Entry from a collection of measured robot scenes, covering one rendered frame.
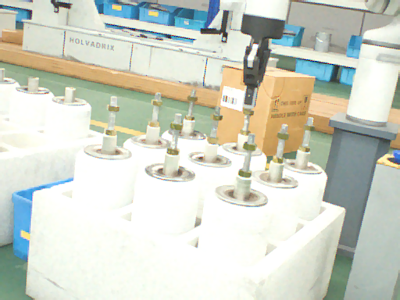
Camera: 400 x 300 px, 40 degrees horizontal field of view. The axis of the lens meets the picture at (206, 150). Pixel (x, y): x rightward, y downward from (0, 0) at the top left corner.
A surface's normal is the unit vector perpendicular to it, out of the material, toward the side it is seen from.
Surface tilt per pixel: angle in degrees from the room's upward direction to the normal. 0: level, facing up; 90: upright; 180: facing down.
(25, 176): 90
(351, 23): 90
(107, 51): 90
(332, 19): 90
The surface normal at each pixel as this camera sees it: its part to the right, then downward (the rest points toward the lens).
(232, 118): -0.63, 0.07
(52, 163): 0.84, 0.26
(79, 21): -0.36, 0.18
